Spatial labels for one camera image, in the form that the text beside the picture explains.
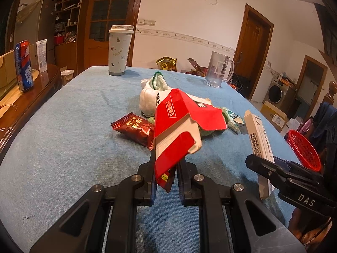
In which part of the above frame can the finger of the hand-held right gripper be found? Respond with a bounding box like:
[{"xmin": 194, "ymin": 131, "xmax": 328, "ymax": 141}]
[
  {"xmin": 245, "ymin": 154, "xmax": 290, "ymax": 184},
  {"xmin": 273, "ymin": 156, "xmax": 324, "ymax": 176}
]

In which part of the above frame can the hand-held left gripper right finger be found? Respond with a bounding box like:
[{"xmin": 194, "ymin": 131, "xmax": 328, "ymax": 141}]
[{"xmin": 177, "ymin": 158, "xmax": 307, "ymax": 253}]

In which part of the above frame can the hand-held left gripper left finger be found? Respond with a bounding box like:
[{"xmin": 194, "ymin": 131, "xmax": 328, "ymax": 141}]
[{"xmin": 29, "ymin": 150, "xmax": 158, "ymax": 253}]

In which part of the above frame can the red plastic basket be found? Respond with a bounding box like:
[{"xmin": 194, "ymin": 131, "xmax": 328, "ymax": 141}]
[{"xmin": 287, "ymin": 130, "xmax": 322, "ymax": 172}]

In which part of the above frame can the white medicine box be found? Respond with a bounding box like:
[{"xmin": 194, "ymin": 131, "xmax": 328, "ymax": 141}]
[{"xmin": 243, "ymin": 110, "xmax": 276, "ymax": 200}]

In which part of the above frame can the red and white carton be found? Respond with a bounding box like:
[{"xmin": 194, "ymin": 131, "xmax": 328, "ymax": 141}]
[{"xmin": 153, "ymin": 88, "xmax": 227, "ymax": 193}]

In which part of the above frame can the white knitted cloth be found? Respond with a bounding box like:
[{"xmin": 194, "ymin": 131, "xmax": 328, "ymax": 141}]
[{"xmin": 139, "ymin": 71, "xmax": 171, "ymax": 116}]

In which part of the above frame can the open cardboard box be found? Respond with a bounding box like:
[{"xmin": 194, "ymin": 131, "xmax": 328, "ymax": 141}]
[{"xmin": 260, "ymin": 101, "xmax": 289, "ymax": 132}]

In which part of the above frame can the dark blue garment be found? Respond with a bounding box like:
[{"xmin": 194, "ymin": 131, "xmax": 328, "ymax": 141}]
[{"xmin": 313, "ymin": 101, "xmax": 337, "ymax": 148}]

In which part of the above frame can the dark red snack packet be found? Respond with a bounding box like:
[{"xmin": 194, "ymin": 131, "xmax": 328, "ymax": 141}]
[{"xmin": 111, "ymin": 112, "xmax": 156, "ymax": 151}]

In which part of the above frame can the green towel cloth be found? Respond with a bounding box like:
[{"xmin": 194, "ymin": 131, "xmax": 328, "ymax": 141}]
[{"xmin": 146, "ymin": 115, "xmax": 228, "ymax": 138}]

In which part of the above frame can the green and white wrapper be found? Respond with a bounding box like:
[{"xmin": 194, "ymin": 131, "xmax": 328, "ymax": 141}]
[{"xmin": 221, "ymin": 107, "xmax": 246, "ymax": 135}]

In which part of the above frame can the grey washing machine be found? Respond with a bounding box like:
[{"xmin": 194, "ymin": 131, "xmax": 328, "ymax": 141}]
[{"xmin": 263, "ymin": 78, "xmax": 297, "ymax": 111}]

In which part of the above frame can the blue tablecloth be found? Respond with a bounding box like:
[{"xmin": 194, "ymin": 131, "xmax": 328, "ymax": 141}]
[{"xmin": 0, "ymin": 66, "xmax": 298, "ymax": 253}]

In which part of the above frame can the clear glass mug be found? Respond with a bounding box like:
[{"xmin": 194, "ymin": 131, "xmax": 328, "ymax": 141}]
[{"xmin": 205, "ymin": 51, "xmax": 235, "ymax": 89}]

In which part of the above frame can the plain wooden door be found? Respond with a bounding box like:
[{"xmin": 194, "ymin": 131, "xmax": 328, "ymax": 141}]
[{"xmin": 234, "ymin": 3, "xmax": 274, "ymax": 100}]

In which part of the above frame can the red cardboard piece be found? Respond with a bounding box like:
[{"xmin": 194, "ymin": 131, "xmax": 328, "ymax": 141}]
[{"xmin": 187, "ymin": 58, "xmax": 207, "ymax": 77}]

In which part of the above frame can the gold foil bag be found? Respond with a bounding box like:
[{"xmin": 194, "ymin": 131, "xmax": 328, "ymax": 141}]
[{"xmin": 156, "ymin": 57, "xmax": 178, "ymax": 71}]

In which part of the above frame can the small white box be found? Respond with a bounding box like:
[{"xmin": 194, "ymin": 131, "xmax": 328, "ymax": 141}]
[{"xmin": 60, "ymin": 69, "xmax": 75, "ymax": 86}]

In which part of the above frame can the pale green tumbler cup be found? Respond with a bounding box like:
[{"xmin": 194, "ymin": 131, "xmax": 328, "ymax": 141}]
[{"xmin": 108, "ymin": 25, "xmax": 135, "ymax": 76}]

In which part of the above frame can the wooden side table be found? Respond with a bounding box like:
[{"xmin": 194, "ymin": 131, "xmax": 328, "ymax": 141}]
[{"xmin": 0, "ymin": 64, "xmax": 62, "ymax": 164}]

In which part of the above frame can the white tube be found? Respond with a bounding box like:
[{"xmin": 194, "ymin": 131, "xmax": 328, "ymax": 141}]
[{"xmin": 36, "ymin": 39, "xmax": 48, "ymax": 73}]

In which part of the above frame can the blue and red can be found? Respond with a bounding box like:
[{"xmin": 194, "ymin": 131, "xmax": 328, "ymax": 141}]
[{"xmin": 14, "ymin": 40, "xmax": 35, "ymax": 92}]

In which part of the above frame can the brown cardboard box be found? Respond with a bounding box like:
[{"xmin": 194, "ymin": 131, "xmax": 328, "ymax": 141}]
[{"xmin": 0, "ymin": 43, "xmax": 37, "ymax": 90}]

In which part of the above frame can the wooden door with glass panes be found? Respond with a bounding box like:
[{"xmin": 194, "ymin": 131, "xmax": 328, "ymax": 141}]
[{"xmin": 82, "ymin": 0, "xmax": 146, "ymax": 67}]

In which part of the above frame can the wooden shelf unit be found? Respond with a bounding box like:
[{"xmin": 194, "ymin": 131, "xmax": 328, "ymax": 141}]
[{"xmin": 43, "ymin": 0, "xmax": 87, "ymax": 71}]

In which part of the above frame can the silver refrigerator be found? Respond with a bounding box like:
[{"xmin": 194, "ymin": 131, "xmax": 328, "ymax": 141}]
[{"xmin": 13, "ymin": 0, "xmax": 57, "ymax": 66}]

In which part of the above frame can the wooden doorway frame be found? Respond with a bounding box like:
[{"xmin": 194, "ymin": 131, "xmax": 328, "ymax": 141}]
[{"xmin": 295, "ymin": 55, "xmax": 328, "ymax": 116}]

